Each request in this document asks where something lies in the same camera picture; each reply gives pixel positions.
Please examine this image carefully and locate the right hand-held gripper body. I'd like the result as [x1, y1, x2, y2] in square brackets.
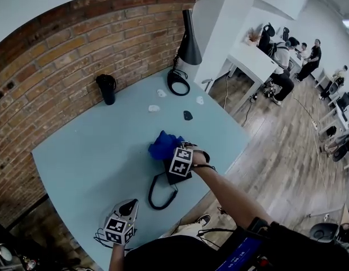
[168, 141, 199, 178]

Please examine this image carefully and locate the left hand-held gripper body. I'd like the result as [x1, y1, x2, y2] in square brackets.
[103, 198, 140, 246]

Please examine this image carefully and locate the blue cloth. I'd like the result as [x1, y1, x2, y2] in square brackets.
[147, 130, 187, 161]

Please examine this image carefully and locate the person's right forearm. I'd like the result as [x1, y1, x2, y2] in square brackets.
[192, 164, 272, 228]

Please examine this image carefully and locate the person's left forearm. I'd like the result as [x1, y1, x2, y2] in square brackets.
[108, 242, 126, 271]

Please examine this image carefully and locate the person's right hand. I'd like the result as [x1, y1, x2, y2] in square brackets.
[191, 150, 211, 173]

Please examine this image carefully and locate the person's beige trouser leg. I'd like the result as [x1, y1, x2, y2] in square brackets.
[162, 221, 209, 239]

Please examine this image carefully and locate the person's black shirt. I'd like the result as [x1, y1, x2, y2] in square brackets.
[125, 234, 223, 271]

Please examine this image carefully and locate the black tumbler bottle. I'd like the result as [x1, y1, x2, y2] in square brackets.
[95, 73, 117, 106]

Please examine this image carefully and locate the black chest-mounted screen device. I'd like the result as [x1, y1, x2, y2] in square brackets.
[215, 217, 279, 271]

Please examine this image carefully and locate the round white object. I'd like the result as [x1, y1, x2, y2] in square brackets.
[0, 243, 14, 265]

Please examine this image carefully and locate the black desk lamp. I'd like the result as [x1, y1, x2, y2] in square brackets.
[166, 9, 203, 96]

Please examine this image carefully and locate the large white office desk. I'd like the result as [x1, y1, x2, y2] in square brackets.
[226, 45, 279, 115]

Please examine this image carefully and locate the dried potted plant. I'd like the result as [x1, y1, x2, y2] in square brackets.
[243, 27, 261, 47]

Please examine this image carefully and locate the black round-back office chair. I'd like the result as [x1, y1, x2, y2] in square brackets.
[309, 222, 340, 244]

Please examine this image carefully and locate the tall black office chair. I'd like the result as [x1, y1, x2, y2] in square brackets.
[257, 23, 276, 53]

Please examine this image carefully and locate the light wooden desk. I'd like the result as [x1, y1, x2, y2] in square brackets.
[339, 203, 349, 225]

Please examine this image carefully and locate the black cable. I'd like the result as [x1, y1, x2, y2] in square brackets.
[147, 171, 179, 210]

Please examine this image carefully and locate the grey metal bracket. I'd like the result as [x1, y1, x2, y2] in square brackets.
[201, 78, 214, 93]

